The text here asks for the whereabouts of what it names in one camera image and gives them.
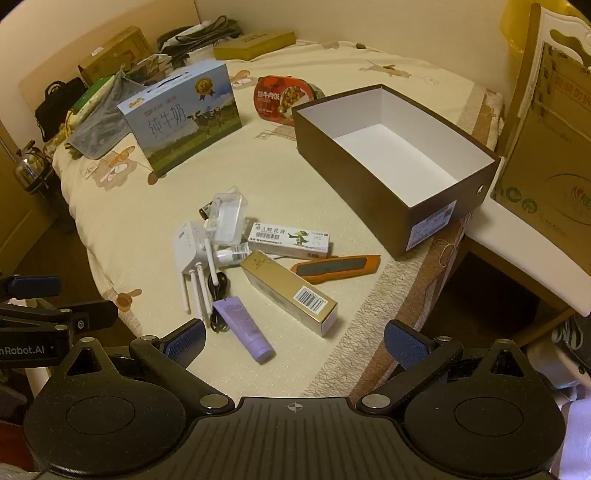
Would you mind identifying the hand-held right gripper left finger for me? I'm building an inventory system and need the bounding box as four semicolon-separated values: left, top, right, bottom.
53;319;237;414

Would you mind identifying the long gold box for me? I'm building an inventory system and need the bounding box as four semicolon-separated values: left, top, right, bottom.
241;250;339;337

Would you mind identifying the green and white packet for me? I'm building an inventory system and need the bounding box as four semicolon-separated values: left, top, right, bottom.
69;74;121;130

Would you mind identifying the blue milk carton box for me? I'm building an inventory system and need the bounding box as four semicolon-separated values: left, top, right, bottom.
116;62;242;176

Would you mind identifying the metal kettle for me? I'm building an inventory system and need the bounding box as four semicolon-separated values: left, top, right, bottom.
14;141;54;192

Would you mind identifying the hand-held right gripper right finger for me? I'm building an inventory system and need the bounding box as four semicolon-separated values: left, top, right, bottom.
356;319;536;413

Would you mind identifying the brown shoe box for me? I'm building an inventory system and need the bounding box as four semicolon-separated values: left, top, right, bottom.
291;84;502;259

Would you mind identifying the purple tube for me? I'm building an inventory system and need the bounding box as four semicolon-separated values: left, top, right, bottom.
212;298;275;362

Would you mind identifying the black handbag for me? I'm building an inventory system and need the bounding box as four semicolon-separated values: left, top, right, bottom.
34;79;88;141

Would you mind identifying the clear plastic case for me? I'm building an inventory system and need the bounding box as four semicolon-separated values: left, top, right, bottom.
210;191;245;245

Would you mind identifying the beige wooden headboard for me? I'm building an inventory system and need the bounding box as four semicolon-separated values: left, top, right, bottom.
18;0;199;97

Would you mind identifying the patterned shoe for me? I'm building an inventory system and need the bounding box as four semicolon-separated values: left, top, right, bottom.
551;314;591;374

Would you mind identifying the small brown cardboard box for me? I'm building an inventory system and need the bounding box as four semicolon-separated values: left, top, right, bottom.
78;25;155;86

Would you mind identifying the grey mesh bag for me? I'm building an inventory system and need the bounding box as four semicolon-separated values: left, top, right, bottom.
65;69;148;160

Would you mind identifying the red instant rice bowl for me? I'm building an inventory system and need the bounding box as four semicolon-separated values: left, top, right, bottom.
253;76;326;126

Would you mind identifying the white router with antennas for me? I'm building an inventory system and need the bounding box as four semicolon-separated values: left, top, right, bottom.
173;220;220;328

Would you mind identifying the yellow plastic bag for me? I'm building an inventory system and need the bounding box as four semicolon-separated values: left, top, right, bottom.
499;0;573;58

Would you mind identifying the cream printed bed sheet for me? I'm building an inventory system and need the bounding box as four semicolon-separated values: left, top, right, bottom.
51;34;506;398

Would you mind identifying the flat olive box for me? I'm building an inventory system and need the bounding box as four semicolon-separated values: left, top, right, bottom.
213;30;296;61

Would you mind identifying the white ointment box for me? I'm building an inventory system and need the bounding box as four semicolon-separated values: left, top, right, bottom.
248;222;331;259

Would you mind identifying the pile of black bags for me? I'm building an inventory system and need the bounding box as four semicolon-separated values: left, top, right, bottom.
157;15;243;58

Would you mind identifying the black cable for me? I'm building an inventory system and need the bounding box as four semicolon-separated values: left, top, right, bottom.
205;271;230;333

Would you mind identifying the large printed cardboard box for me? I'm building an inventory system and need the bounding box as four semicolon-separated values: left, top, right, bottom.
490;41;591;266

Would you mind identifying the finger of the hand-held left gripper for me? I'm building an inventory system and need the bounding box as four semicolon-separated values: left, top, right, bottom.
0;300;118;334
0;274;62;298

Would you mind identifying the white wooden chair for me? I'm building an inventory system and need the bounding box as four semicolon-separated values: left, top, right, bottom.
464;4;591;347

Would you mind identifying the orange utility knife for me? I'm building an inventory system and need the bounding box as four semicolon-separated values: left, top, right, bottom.
289;255;382;284

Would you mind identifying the small white tube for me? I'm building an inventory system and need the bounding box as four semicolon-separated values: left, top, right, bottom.
213;244;251;266

